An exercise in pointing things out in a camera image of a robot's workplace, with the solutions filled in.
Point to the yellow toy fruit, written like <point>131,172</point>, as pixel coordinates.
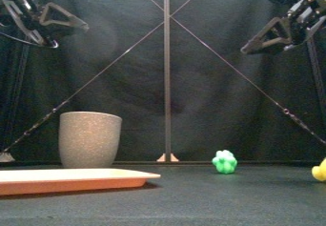
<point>319,172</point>

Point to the orange rectangular tray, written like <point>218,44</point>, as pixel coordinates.
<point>72,178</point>

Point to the black backdrop cloth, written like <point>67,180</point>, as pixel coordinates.
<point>211,109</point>

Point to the green toy grapes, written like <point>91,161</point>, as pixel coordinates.
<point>224,162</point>

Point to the vertical metal frame post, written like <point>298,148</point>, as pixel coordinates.
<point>167,77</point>

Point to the orange post foot bracket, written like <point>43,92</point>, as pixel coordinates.
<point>168,158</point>

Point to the white corner foot bracket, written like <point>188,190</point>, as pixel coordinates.
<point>5,157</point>

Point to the grey speckled cup bowl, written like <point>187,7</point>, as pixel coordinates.
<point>88,139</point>

